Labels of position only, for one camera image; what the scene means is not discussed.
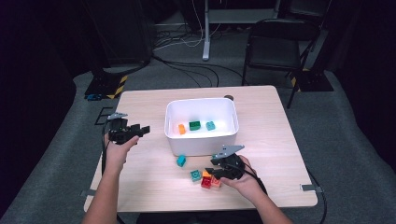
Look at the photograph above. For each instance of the orange toy block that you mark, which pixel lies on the orange toy block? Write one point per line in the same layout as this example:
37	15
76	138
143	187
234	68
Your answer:
206	174

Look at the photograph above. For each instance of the person's right hand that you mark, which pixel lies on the person's right hand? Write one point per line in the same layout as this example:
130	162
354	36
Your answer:
247	183

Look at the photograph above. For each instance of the black yellow-striped stand base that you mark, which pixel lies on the black yellow-striped stand base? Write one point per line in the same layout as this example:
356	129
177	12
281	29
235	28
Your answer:
102	85
314	81

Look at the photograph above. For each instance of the black folding chair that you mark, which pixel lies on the black folding chair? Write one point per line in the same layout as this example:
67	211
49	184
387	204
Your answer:
275	46

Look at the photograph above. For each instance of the grey table clip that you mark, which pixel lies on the grey table clip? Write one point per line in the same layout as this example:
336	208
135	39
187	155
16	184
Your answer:
311	187
89	193

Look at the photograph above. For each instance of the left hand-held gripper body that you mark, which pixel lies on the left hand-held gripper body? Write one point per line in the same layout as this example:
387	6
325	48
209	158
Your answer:
120	132

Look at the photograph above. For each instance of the white plastic bin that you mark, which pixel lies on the white plastic bin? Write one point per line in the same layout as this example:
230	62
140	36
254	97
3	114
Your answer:
202	143

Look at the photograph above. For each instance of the yellow toy block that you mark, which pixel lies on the yellow toy block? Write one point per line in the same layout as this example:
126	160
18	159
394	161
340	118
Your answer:
181	129

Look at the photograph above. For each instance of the black round table grommet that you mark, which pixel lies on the black round table grommet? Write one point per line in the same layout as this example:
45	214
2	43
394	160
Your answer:
229	97

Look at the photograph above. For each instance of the white desk frame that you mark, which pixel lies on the white desk frame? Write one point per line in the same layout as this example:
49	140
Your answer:
206	37

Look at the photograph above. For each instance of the salmon toy block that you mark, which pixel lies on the salmon toy block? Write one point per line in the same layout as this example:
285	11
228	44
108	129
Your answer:
216	183

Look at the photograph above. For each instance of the black curtain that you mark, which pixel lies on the black curtain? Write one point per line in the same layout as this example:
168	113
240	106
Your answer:
31	93
373	77

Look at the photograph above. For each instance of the person's left hand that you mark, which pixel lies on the person's left hand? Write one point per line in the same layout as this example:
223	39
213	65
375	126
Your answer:
116	155

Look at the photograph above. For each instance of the small blue object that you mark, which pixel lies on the small blue object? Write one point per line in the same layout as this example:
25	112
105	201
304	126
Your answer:
93	97

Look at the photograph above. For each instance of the large black case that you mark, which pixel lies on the large black case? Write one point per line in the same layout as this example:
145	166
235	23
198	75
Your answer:
124	31

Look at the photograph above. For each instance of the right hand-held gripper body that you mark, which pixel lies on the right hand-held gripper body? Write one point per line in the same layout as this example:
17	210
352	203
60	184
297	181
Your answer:
230	166

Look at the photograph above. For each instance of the light teal toy block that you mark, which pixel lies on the light teal toy block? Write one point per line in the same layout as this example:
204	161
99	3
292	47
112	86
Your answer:
210	125

